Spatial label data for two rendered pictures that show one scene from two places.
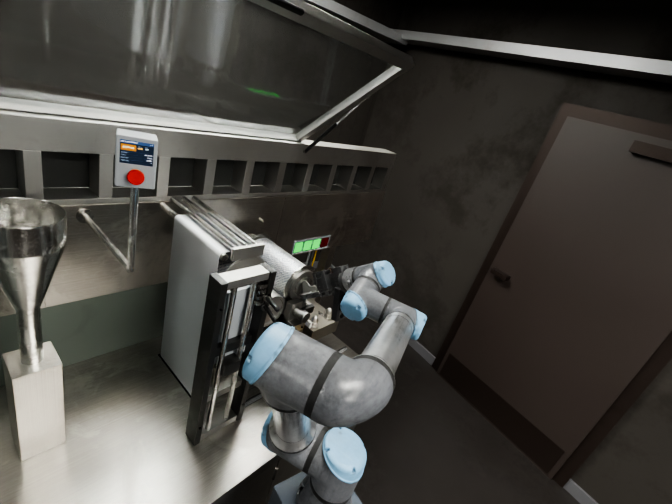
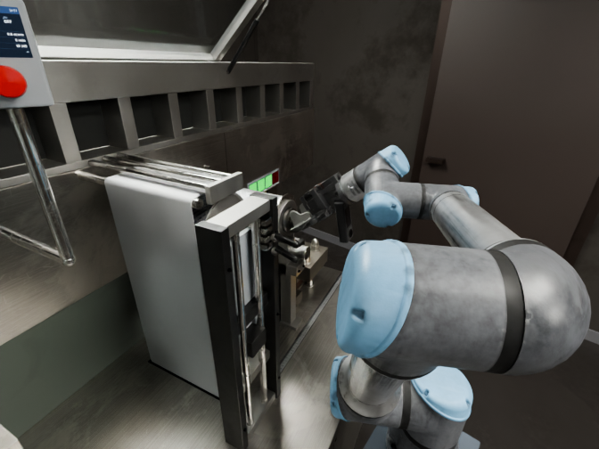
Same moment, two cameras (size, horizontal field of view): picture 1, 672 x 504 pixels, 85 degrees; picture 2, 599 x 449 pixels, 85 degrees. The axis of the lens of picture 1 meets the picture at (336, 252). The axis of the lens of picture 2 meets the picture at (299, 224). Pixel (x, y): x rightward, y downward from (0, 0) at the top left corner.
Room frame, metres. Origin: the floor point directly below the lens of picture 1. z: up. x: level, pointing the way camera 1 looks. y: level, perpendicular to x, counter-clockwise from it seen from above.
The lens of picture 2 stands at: (0.26, 0.17, 1.66)
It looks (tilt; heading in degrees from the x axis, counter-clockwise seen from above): 26 degrees down; 351
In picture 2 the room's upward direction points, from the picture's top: 1 degrees clockwise
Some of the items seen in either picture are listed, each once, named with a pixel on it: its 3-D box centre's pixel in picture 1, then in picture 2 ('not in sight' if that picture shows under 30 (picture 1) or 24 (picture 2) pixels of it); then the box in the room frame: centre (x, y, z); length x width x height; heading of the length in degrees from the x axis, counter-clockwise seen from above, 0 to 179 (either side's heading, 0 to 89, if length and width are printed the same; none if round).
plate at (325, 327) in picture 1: (292, 304); (272, 250); (1.35, 0.11, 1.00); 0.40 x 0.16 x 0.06; 55
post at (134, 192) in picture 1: (132, 228); (44, 191); (0.68, 0.43, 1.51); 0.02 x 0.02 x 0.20
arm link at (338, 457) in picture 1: (337, 461); (432, 398); (0.64, -0.16, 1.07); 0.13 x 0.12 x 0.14; 73
